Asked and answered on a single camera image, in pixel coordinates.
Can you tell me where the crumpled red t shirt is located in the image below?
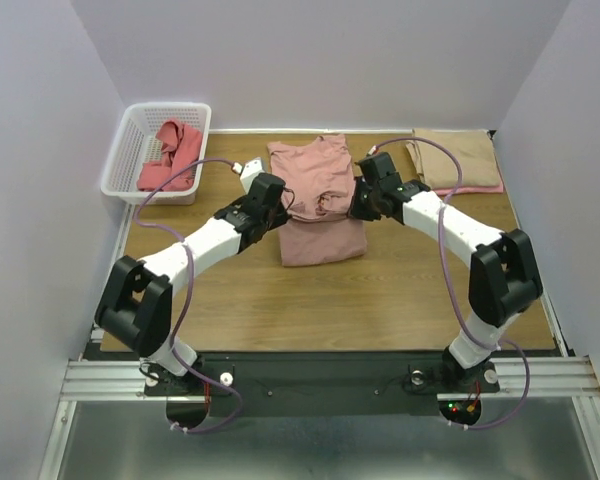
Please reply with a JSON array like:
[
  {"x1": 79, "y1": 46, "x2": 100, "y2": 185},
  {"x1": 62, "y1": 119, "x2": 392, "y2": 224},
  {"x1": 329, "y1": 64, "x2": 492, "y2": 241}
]
[{"x1": 136, "y1": 118, "x2": 203, "y2": 191}]

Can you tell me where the pink printed t shirt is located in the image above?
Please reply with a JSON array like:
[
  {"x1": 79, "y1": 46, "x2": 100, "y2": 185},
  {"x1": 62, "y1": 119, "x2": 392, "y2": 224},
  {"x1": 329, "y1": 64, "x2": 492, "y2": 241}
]
[{"x1": 267, "y1": 134, "x2": 367, "y2": 267}]

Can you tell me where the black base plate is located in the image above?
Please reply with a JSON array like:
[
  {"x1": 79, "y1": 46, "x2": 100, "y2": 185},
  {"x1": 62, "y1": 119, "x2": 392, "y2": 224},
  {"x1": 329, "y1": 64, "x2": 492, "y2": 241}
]
[{"x1": 143, "y1": 349, "x2": 501, "y2": 434}]

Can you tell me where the circuit board with leds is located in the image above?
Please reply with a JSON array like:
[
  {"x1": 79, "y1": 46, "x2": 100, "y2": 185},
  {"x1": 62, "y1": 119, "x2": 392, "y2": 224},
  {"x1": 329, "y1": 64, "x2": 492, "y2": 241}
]
[{"x1": 438, "y1": 399, "x2": 482, "y2": 425}]

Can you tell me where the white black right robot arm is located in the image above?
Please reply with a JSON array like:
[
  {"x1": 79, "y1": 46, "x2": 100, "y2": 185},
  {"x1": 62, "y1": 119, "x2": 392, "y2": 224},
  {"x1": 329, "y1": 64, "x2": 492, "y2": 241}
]
[{"x1": 350, "y1": 176, "x2": 544, "y2": 390}]

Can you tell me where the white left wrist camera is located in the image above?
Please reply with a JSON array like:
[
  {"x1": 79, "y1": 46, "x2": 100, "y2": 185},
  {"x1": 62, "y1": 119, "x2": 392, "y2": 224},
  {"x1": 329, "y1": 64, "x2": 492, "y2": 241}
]
[{"x1": 231, "y1": 157, "x2": 266, "y2": 193}]

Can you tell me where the white round knob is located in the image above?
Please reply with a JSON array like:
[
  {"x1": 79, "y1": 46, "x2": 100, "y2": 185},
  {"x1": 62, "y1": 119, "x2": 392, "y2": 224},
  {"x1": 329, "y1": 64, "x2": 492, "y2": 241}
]
[{"x1": 220, "y1": 372, "x2": 234, "y2": 387}]

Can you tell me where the folded beige t shirt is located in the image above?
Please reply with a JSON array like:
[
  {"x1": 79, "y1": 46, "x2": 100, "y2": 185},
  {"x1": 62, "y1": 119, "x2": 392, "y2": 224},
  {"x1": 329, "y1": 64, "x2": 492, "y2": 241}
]
[{"x1": 405, "y1": 128, "x2": 500, "y2": 190}]

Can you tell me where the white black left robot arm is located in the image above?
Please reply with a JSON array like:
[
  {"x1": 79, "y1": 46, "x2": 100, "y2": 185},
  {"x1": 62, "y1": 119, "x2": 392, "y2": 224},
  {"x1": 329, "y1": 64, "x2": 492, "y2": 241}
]
[{"x1": 95, "y1": 172, "x2": 288, "y2": 394}]

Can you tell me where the silver round knob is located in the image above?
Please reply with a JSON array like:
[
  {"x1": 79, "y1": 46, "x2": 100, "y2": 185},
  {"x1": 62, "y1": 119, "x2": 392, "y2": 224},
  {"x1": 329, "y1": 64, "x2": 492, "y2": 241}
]
[{"x1": 409, "y1": 369, "x2": 427, "y2": 388}]

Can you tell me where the aluminium frame rail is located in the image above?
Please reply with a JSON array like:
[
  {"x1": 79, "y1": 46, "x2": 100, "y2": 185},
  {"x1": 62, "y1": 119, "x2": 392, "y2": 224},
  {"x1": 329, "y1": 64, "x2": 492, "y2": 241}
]
[{"x1": 34, "y1": 204, "x2": 600, "y2": 480}]

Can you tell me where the folded pink t shirt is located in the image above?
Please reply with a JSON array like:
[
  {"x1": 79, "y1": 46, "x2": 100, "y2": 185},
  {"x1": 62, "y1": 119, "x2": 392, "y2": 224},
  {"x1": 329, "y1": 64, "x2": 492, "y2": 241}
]
[{"x1": 432, "y1": 171, "x2": 504, "y2": 196}]

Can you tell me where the white plastic basket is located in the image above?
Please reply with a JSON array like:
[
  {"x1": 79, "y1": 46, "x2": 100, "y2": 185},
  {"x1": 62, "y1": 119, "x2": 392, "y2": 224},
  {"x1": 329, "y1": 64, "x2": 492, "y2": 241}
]
[{"x1": 100, "y1": 101, "x2": 212, "y2": 205}]

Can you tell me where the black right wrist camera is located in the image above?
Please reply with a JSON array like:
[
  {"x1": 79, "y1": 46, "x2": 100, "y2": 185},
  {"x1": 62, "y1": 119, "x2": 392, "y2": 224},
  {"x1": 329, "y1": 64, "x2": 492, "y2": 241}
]
[{"x1": 357, "y1": 152, "x2": 402, "y2": 189}]

